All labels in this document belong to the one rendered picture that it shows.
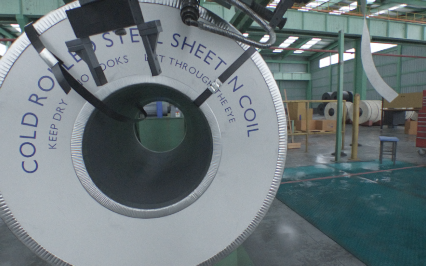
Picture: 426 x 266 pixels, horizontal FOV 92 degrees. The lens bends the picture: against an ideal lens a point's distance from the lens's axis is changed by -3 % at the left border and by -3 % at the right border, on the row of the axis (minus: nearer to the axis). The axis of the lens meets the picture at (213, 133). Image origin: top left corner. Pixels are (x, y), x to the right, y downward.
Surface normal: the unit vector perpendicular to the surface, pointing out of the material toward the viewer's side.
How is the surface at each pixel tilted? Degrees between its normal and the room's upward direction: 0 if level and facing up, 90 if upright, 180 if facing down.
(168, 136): 90
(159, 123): 90
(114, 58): 90
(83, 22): 114
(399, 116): 90
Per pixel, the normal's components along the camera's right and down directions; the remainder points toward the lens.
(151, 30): -0.07, 0.49
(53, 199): 0.21, 0.09
